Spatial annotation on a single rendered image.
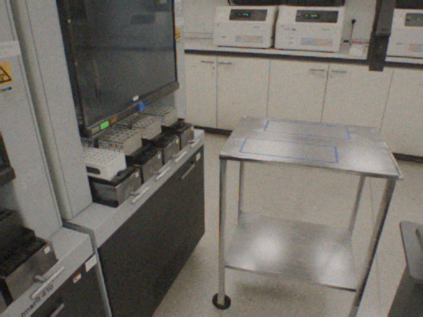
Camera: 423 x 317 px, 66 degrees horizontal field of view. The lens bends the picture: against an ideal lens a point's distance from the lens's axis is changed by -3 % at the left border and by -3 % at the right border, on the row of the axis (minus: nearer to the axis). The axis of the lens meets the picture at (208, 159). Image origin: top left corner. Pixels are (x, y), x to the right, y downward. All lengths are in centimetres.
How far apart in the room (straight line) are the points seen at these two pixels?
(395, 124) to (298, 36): 113
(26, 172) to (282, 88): 261
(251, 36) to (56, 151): 248
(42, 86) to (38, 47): 9
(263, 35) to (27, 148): 255
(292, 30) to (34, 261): 271
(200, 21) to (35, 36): 322
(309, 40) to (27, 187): 262
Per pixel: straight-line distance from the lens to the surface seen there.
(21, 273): 87
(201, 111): 350
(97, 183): 110
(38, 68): 91
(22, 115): 89
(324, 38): 309
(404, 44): 312
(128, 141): 121
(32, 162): 92
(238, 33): 322
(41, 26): 93
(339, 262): 162
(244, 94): 329
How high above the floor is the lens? 133
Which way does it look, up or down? 26 degrees down
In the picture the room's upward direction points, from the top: straight up
